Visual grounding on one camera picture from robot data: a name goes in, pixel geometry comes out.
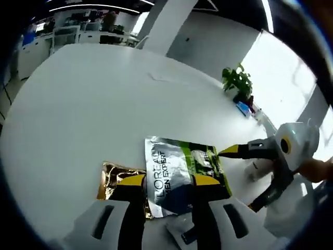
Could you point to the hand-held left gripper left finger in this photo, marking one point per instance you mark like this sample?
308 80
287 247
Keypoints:
130 208

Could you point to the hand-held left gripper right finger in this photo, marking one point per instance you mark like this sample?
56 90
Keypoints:
205 208

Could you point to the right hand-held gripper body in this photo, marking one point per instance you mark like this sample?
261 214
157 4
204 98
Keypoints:
299 145

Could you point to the tall white skincare tube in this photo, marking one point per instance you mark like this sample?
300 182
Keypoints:
253 170

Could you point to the clear plastic skincare sachet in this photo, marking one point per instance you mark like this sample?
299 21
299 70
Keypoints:
179 229

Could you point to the gold foil skincare sachet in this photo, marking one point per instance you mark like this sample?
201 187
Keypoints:
112 174

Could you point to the green silver skincare sachet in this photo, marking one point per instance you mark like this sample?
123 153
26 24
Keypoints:
169 182

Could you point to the white dispenser bottle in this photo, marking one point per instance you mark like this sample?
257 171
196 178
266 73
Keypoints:
259 114

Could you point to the white mesh office chair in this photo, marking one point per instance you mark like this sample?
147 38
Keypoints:
286 216

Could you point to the blue tissue packet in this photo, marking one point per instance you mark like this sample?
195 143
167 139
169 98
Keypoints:
243 108

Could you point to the dark red bag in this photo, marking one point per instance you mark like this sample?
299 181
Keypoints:
250 101

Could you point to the potted green plant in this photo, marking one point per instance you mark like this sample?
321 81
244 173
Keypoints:
238 80

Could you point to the long white ceiling light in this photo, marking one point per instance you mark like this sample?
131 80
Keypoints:
268 15

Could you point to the row of white office desks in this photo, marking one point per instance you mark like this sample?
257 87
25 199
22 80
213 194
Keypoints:
78 31

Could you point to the blue plastic bin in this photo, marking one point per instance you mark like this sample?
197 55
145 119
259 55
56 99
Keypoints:
27 39

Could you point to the curved ceiling light strip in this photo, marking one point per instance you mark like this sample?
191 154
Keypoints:
96 7

